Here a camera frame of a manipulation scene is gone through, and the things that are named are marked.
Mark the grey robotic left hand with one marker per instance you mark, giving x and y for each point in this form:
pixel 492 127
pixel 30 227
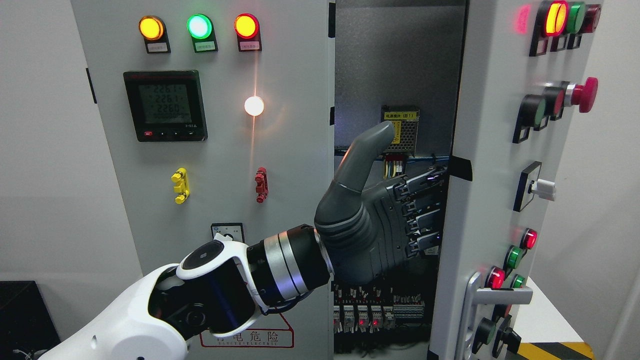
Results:
pixel 369 230

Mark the grey cabinet door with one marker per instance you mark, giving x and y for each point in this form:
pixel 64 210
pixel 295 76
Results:
pixel 517 56
pixel 292 138

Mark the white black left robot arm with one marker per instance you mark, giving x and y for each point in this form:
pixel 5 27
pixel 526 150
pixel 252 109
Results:
pixel 224 286

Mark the red indicator light left door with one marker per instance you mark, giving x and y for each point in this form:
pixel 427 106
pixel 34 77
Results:
pixel 247 28

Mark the green indicator light left door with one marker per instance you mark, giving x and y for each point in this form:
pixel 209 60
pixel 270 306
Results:
pixel 202 33

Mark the yellow indicator light left door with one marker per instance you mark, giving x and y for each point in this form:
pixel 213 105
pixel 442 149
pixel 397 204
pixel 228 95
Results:
pixel 154 32

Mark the relay terminal block row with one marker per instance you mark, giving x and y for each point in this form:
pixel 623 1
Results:
pixel 361 309

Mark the perforated metal power supply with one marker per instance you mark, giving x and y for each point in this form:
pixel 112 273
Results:
pixel 405 119

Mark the red electric hazard warning sticker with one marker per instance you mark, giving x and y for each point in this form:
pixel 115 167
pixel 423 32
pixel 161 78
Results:
pixel 273 331

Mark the white glowing indicator light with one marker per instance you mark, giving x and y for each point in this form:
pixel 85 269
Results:
pixel 254 105

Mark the black digital power meter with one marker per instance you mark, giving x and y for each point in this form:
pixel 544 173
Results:
pixel 166 106

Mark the red mushroom emergency stop button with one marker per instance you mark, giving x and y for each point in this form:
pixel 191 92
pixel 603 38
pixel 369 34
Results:
pixel 581 95

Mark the red terminal post block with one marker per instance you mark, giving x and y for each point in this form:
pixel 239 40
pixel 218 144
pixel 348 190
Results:
pixel 261 188

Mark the silver door handle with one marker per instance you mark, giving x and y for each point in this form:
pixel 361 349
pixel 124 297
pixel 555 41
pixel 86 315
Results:
pixel 476 331

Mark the white selector switch right door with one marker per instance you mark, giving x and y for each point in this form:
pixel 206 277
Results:
pixel 530 184

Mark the yellow terminal post block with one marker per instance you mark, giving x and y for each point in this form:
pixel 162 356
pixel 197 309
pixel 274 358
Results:
pixel 181 185

